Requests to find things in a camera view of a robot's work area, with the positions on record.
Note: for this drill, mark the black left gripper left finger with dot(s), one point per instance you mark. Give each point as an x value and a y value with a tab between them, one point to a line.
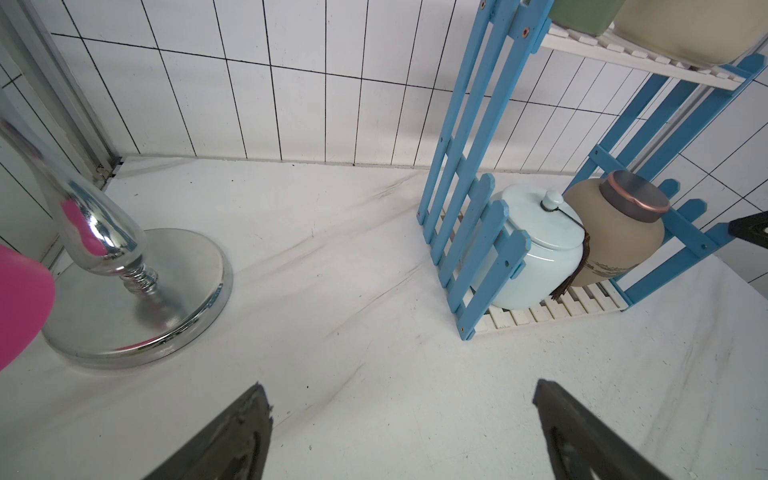
234	445

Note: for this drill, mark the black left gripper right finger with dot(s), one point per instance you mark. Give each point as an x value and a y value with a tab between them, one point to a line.
580	445

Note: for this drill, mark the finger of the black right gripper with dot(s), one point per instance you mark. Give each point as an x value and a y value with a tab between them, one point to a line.
752	229

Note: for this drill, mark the brown tea canister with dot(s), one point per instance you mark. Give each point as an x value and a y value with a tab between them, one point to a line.
622	213

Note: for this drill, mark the cream tea canister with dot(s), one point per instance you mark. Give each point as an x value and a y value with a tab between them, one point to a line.
700	32

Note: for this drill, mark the green tea canister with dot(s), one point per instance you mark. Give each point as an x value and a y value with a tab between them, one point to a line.
591	17

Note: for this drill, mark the light blue tea canister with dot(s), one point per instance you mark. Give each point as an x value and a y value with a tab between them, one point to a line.
557	244

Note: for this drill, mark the chrome glass holder stand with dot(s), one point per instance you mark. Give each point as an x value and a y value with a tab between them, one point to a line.
130	296

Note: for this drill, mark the pink plastic wine glass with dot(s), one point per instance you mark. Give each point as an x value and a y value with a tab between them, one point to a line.
27	299

